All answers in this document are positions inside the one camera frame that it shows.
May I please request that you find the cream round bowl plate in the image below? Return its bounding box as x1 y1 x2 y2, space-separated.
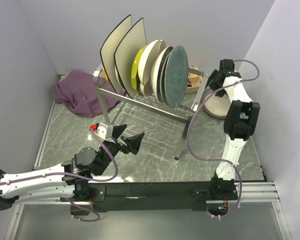
138 39 166 97

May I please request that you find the square cream plate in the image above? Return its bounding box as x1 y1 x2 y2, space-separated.
114 17 147 99
99 14 132 93

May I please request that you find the purple cloth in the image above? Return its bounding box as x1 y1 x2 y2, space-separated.
53 68 121 118

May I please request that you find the white ribbed plate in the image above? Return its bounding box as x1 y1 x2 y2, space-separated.
150 46 174 102

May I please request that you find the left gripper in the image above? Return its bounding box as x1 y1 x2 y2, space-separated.
95 124 145 176

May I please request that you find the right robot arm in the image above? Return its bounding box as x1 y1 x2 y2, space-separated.
204 59 261 200

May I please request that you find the front square cream plate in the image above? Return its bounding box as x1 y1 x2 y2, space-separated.
114 17 147 99

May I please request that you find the floral patterned plate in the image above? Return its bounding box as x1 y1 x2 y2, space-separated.
156 46 174 103

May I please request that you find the green polka dot plate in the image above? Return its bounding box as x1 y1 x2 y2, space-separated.
130 45 147 96

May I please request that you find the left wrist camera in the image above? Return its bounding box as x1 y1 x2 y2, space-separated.
89 122 114 140

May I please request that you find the rear square cream plate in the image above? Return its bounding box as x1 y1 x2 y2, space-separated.
99 14 132 93

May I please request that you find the teal round plate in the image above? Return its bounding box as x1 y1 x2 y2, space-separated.
163 45 189 108

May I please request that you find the orange plate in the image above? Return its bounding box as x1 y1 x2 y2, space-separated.
102 67 110 82

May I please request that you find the metal dish rack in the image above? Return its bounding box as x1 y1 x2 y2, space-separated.
93 64 205 161

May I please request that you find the brown rimmed cream plate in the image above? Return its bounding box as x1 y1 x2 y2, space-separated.
200 88 231 120

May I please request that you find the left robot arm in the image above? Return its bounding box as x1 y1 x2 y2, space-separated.
0 123 145 211

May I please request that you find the wooden compartment tray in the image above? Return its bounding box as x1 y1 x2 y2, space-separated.
185 67 205 95

